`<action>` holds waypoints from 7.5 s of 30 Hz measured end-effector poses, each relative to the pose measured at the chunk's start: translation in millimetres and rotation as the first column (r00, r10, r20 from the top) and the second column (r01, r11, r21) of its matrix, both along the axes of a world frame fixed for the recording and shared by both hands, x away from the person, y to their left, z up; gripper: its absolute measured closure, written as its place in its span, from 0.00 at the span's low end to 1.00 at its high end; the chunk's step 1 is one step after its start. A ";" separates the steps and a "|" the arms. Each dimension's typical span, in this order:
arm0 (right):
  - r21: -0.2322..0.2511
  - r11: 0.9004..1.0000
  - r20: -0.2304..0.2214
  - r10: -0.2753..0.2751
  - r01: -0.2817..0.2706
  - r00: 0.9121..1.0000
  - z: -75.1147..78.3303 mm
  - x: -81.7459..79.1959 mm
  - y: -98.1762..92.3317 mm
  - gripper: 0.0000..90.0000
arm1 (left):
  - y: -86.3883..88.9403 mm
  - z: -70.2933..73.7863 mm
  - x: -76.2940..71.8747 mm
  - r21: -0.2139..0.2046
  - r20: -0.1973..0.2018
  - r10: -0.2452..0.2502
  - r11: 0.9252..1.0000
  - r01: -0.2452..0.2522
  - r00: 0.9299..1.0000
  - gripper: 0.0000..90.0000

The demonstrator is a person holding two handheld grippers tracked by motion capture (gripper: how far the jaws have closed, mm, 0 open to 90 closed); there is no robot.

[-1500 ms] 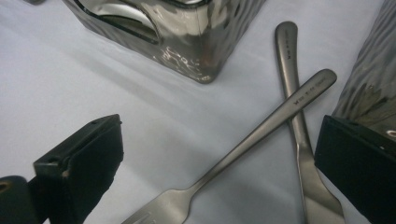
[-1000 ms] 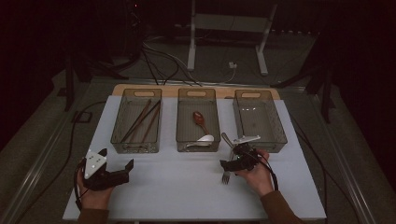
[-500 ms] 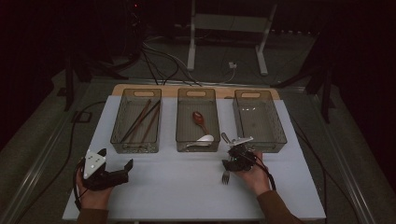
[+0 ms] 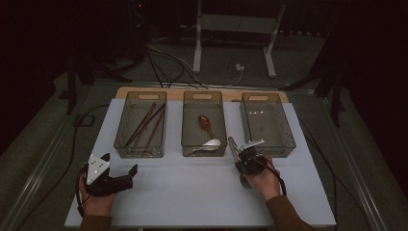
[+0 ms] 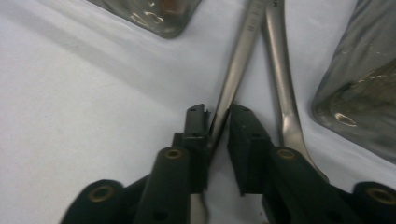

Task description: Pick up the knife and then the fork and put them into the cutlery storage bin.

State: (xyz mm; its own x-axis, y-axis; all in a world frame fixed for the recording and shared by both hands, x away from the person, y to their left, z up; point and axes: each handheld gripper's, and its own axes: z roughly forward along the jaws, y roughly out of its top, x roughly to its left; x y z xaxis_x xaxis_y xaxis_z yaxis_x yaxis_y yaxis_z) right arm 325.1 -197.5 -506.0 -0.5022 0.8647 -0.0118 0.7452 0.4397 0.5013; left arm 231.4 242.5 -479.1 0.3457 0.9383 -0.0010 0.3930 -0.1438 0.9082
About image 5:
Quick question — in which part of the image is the metal fork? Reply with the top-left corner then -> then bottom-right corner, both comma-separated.
190,0 -> 269,224

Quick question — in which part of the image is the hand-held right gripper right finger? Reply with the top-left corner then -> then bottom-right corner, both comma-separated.
227,104 -> 275,197

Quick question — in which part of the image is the transparent grey plastic bin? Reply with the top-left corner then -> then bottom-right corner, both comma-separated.
88,0 -> 203,40
311,0 -> 396,165

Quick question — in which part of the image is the metal table knife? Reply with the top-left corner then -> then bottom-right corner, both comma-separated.
262,0 -> 331,183

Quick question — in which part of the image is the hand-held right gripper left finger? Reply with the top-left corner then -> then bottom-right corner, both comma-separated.
172,104 -> 213,194

